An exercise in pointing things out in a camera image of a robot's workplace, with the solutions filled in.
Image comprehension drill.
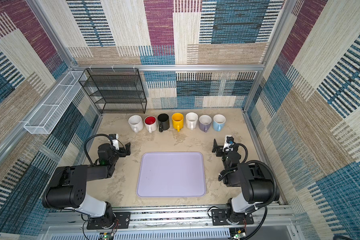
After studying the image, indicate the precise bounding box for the cream upside-down mug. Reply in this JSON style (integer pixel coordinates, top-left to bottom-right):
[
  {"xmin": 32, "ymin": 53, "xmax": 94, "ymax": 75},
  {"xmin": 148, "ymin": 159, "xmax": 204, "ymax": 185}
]
[{"xmin": 128, "ymin": 115, "xmax": 144, "ymax": 133}]

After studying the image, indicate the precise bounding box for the light blue ceramic mug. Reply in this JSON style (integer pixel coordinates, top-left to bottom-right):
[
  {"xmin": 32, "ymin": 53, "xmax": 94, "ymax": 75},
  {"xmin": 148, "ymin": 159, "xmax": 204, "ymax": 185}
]
[{"xmin": 213, "ymin": 114, "xmax": 226, "ymax": 132}]

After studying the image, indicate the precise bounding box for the lavender ceramic mug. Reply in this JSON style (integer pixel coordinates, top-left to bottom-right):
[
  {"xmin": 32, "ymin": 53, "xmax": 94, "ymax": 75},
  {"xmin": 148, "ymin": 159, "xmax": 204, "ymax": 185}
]
[{"xmin": 199, "ymin": 115, "xmax": 212, "ymax": 133}]

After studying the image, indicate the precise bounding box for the white upside-down mug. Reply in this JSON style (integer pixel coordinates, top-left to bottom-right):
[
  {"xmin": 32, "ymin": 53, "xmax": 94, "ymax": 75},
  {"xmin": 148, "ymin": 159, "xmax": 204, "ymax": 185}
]
[{"xmin": 144, "ymin": 116, "xmax": 158, "ymax": 133}]

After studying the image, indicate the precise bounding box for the white faceted ceramic mug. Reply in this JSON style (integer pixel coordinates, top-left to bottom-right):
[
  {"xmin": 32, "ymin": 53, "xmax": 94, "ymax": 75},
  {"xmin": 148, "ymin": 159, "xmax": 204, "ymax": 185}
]
[{"xmin": 186, "ymin": 112, "xmax": 199, "ymax": 130}]

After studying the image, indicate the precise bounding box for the black ceramic mug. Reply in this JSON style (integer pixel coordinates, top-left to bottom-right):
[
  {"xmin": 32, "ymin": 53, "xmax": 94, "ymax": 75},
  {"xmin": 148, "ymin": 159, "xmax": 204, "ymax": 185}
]
[{"xmin": 157, "ymin": 114, "xmax": 170, "ymax": 133}]

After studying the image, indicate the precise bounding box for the yellow ceramic mug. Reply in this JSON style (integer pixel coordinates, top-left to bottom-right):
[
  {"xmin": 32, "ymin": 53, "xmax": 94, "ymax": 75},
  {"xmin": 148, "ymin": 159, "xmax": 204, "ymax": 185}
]
[{"xmin": 172, "ymin": 113, "xmax": 184, "ymax": 132}]

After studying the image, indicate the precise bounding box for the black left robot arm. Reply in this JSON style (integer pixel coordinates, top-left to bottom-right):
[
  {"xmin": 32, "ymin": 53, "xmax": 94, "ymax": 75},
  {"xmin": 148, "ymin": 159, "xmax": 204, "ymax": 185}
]
[{"xmin": 42, "ymin": 134, "xmax": 131, "ymax": 231}]

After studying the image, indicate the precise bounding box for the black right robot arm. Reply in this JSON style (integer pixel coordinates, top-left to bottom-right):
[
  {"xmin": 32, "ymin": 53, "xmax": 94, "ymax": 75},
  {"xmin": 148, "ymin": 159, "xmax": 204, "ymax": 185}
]
[{"xmin": 207, "ymin": 136, "xmax": 280, "ymax": 226}]

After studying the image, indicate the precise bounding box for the lavender silicone mat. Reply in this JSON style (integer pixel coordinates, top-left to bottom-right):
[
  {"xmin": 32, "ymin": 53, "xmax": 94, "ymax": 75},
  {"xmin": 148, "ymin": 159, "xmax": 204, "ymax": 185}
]
[{"xmin": 137, "ymin": 152, "xmax": 207, "ymax": 198}]

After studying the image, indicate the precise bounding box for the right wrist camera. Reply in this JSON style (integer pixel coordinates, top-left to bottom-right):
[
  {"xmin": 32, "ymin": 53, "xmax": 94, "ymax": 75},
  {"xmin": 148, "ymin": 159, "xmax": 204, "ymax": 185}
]
[{"xmin": 224, "ymin": 135, "xmax": 235, "ymax": 148}]

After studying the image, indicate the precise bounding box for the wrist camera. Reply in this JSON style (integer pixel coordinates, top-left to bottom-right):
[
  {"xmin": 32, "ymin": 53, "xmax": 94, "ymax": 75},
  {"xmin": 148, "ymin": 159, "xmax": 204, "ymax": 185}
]
[
  {"xmin": 224, "ymin": 135, "xmax": 235, "ymax": 148},
  {"xmin": 109, "ymin": 134, "xmax": 119, "ymax": 150}
]

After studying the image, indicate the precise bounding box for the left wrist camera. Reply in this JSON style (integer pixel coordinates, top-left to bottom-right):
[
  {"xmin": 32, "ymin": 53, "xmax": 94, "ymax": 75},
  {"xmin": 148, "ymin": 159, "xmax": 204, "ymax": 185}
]
[{"xmin": 109, "ymin": 134, "xmax": 119, "ymax": 150}]

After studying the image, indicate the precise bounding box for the black mesh wire shelf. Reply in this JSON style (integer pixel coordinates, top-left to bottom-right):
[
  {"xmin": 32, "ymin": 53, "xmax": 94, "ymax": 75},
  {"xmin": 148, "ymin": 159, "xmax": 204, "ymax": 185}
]
[{"xmin": 79, "ymin": 68, "xmax": 147, "ymax": 114}]

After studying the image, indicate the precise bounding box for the white wire wall basket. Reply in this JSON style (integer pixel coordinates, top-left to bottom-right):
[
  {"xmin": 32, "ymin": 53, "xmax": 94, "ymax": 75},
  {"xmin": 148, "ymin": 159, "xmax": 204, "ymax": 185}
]
[{"xmin": 24, "ymin": 71, "xmax": 83, "ymax": 135}]

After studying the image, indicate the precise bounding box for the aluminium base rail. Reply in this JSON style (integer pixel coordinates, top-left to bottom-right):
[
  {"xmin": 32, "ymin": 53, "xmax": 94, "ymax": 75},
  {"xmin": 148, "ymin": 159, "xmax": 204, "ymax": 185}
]
[{"xmin": 38, "ymin": 203, "xmax": 305, "ymax": 240}]

